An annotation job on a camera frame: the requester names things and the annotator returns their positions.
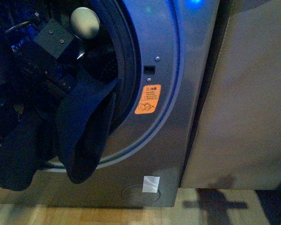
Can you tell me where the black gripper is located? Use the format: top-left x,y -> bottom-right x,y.
0,13 -> 74,116

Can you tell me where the dark navy garment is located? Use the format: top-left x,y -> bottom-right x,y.
0,39 -> 120,192

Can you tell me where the grey front-load washing machine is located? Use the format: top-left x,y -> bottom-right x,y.
0,0 -> 220,208

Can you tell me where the round grey drum hub cap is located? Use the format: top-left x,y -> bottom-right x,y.
69,7 -> 100,40

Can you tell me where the black rubber door gasket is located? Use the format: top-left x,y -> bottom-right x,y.
90,0 -> 141,132

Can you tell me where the black door latch slot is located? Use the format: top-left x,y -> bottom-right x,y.
143,66 -> 155,75

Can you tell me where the orange warning sticker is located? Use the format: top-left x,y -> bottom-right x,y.
134,84 -> 162,114

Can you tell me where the round filter cover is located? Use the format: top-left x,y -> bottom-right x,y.
121,185 -> 161,206

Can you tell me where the brown cabinet side panel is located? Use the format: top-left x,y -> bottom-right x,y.
181,0 -> 281,190

